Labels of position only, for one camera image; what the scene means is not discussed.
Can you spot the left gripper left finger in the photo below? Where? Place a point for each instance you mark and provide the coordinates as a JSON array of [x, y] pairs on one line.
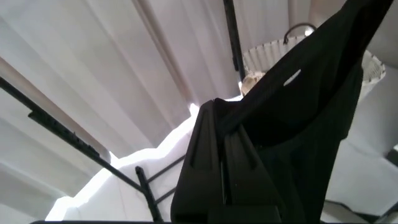
[[196, 186]]

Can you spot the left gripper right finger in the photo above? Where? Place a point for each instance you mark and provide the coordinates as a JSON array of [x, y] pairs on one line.
[[245, 193]]

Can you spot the black garment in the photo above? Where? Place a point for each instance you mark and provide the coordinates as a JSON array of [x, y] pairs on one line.
[[311, 124]]

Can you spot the white laundry basket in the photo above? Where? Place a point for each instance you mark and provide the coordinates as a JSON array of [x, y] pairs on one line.
[[267, 53]]

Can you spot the black clothes rack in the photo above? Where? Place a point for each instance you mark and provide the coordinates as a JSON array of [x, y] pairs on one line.
[[62, 133]]

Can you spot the cream printed garment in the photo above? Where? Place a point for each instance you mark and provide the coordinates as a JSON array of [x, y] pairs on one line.
[[250, 82]]

